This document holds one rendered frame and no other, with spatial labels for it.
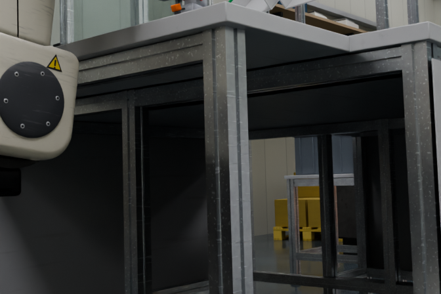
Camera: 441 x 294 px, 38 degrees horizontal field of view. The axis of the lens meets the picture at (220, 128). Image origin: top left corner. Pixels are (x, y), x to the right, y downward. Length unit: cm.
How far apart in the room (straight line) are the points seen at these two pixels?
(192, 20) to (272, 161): 623
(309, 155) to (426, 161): 261
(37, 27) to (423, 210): 68
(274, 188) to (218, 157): 624
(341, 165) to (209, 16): 272
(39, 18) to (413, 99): 61
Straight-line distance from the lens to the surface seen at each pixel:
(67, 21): 245
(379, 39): 116
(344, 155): 359
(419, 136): 113
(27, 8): 94
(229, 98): 92
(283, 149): 734
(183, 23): 97
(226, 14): 92
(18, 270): 227
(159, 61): 103
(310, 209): 623
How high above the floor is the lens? 61
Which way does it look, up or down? 4 degrees up
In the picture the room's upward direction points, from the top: 2 degrees counter-clockwise
